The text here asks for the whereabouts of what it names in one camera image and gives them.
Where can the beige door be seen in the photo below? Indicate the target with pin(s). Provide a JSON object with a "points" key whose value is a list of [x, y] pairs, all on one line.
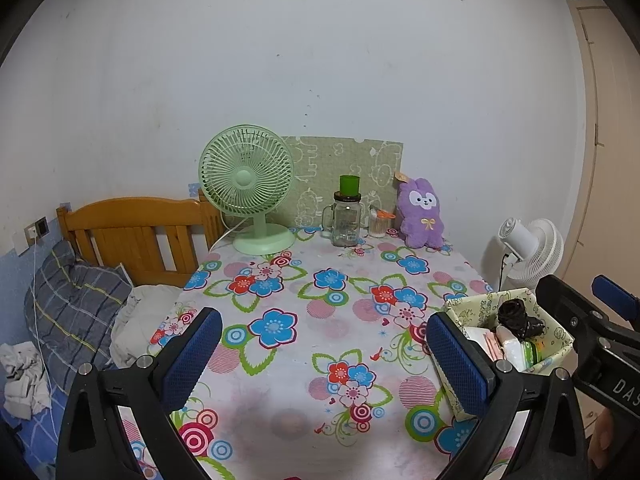
{"points": [[615, 160]]}

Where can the white standing fan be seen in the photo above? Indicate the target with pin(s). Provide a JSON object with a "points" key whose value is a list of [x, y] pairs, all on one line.
{"points": [[540, 255]]}

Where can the purple plush bunny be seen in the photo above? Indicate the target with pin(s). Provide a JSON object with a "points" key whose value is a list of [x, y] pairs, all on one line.
{"points": [[422, 220]]}

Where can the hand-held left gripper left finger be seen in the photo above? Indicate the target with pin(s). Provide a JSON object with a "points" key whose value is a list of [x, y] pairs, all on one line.
{"points": [[192, 360]]}

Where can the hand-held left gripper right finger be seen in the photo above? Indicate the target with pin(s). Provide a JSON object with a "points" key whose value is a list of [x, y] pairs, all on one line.
{"points": [[460, 365]]}

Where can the green patterned board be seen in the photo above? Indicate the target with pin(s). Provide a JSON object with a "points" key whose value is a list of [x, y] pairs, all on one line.
{"points": [[350, 155]]}

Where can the pink wet wipes pack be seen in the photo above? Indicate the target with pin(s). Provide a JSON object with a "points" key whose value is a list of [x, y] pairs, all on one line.
{"points": [[492, 345]]}

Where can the grey crumpled cloth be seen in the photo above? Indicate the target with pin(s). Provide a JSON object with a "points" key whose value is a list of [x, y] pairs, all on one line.
{"points": [[22, 380]]}

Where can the person's right hand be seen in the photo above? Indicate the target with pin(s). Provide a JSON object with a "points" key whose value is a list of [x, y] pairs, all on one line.
{"points": [[602, 435]]}

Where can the glass mug with green lid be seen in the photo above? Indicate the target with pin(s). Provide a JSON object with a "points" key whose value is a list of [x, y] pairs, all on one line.
{"points": [[347, 225]]}

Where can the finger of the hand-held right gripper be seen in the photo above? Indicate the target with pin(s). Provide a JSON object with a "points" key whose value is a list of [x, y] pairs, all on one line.
{"points": [[617, 297], [570, 310]]}

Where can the beige crumpled blanket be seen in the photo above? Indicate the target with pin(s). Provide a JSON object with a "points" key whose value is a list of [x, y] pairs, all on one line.
{"points": [[145, 320]]}

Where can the green desk fan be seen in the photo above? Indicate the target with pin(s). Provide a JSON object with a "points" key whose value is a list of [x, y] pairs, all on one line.
{"points": [[245, 180]]}

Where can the blue bed sheet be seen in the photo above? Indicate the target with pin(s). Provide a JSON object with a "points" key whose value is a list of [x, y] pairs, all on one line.
{"points": [[30, 440]]}

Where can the floral tablecloth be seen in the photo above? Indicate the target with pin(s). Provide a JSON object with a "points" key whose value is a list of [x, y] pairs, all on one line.
{"points": [[300, 360]]}

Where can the green tissue pack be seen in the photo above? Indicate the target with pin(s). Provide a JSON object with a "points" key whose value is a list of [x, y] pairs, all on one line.
{"points": [[527, 355]]}

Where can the cotton swab jar orange lid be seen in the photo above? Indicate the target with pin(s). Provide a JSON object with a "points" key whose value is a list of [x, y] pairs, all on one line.
{"points": [[377, 227]]}

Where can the yellow cartoon storage box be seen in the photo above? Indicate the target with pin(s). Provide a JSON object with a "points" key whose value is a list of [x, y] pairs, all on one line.
{"points": [[475, 310]]}

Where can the black plastic bag roll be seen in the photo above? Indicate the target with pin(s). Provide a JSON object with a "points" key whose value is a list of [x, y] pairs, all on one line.
{"points": [[515, 315]]}

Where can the wooden chair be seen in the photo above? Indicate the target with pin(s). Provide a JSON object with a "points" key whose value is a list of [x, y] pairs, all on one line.
{"points": [[130, 220]]}

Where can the wall socket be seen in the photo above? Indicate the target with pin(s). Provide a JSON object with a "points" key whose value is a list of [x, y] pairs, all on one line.
{"points": [[40, 229]]}

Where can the grey plaid pillow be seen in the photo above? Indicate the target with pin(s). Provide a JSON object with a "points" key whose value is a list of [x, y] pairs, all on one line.
{"points": [[75, 300]]}

